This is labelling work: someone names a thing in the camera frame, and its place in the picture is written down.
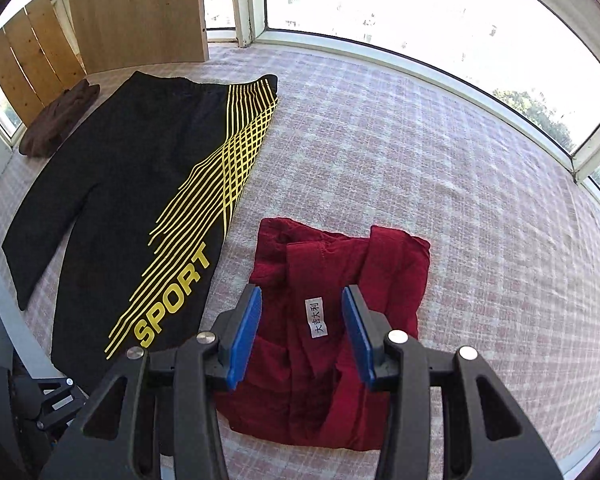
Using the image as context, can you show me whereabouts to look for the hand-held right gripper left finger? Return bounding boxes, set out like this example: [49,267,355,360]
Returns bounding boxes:
[39,284,264,480]

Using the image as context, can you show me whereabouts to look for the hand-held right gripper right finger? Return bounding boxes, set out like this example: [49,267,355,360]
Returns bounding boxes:
[341,284,566,480]

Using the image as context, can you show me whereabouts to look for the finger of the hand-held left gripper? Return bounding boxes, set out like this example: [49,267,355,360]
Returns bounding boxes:
[29,375,89,434]

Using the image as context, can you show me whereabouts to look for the dark red garment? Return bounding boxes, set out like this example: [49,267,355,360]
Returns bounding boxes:
[214,217,431,454]

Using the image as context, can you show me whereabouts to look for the pink plaid blanket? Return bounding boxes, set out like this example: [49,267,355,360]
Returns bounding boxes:
[0,42,600,480]

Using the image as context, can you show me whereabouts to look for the black pants with yellow stripes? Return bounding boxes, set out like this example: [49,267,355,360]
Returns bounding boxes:
[1,71,281,397]

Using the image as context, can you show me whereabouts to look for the brown folded garment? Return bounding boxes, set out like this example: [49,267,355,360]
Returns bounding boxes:
[19,80,101,157]

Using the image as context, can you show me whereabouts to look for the green tree outside window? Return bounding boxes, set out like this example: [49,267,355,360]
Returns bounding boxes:
[492,87,579,154]

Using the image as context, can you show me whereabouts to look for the large wooden board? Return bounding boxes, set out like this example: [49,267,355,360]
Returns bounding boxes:
[66,0,210,75]

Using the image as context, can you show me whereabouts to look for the wooden slat panel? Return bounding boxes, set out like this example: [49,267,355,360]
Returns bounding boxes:
[0,0,87,136]

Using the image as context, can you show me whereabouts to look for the white window frame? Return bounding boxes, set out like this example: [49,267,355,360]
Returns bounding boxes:
[202,0,600,187]

